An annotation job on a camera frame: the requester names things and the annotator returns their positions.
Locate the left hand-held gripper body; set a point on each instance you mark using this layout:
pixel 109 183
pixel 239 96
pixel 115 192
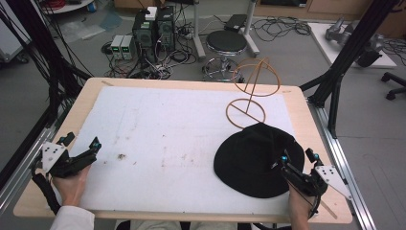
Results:
pixel 63 163

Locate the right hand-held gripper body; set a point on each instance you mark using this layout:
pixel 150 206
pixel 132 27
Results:
pixel 306 182

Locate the black bucket hat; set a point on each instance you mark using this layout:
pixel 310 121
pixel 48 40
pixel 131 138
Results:
pixel 252 159

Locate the person's left hand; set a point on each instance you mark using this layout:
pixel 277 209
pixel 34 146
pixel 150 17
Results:
pixel 72 187

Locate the person's right hand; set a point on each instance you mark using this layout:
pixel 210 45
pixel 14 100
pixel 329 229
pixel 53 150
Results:
pixel 298 209

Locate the white foam mat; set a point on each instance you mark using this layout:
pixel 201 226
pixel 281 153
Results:
pixel 159 147

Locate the grey power supply unit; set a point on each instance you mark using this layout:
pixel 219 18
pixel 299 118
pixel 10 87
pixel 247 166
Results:
pixel 127 48
pixel 117 47

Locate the black office chair base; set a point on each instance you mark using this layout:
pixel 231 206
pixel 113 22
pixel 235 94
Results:
pixel 394 84

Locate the clear plastic sheet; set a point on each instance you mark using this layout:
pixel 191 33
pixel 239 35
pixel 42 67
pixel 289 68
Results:
pixel 86 27

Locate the white floor board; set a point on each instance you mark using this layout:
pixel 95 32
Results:
pixel 322 41

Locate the black computer tower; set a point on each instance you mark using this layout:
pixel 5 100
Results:
pixel 143 35
pixel 166 30

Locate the black round stool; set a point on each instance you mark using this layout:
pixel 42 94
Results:
pixel 226 48

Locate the grey robot machine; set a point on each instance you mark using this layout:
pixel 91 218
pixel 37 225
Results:
pixel 351 33

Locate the white round table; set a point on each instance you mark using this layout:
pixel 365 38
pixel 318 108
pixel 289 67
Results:
pixel 68 4

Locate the white box on tower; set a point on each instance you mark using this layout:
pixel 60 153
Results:
pixel 151 13

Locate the black flat box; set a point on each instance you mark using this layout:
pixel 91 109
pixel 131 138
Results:
pixel 235 23

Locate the aluminium rail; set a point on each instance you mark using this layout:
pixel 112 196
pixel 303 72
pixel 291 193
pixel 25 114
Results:
pixel 344 166
pixel 22 166

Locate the black metal frame stand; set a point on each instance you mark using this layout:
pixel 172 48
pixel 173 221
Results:
pixel 348 54
pixel 38 51

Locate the white desk leg frame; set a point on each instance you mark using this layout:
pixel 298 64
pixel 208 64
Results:
pixel 252 28

